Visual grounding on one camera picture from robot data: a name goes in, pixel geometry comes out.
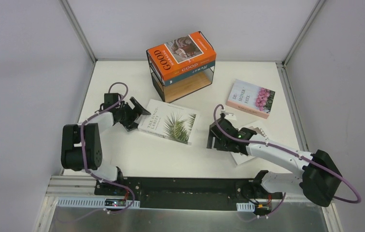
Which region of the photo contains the white Singularity book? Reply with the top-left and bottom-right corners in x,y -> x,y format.
138,99 -> 200,145

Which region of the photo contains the teal Humor book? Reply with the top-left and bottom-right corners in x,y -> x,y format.
162,61 -> 215,87

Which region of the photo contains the orange Good Morning book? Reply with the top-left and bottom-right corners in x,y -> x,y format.
146,31 -> 216,80

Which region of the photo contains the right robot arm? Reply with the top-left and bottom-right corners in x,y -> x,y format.
207,117 -> 342,207

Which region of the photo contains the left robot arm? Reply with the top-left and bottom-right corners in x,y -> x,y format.
61,93 -> 151,196

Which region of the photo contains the pink floral Designer Fate book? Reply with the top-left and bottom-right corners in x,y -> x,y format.
225,79 -> 276,119

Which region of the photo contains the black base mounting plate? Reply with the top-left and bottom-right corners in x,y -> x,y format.
94,177 -> 284,212

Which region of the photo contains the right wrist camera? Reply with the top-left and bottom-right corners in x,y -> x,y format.
220,110 -> 237,121

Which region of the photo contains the black wire wooden shelf rack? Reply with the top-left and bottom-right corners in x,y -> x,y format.
147,55 -> 212,103

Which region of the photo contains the aluminium frame rail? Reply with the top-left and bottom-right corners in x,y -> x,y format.
45,174 -> 334,212

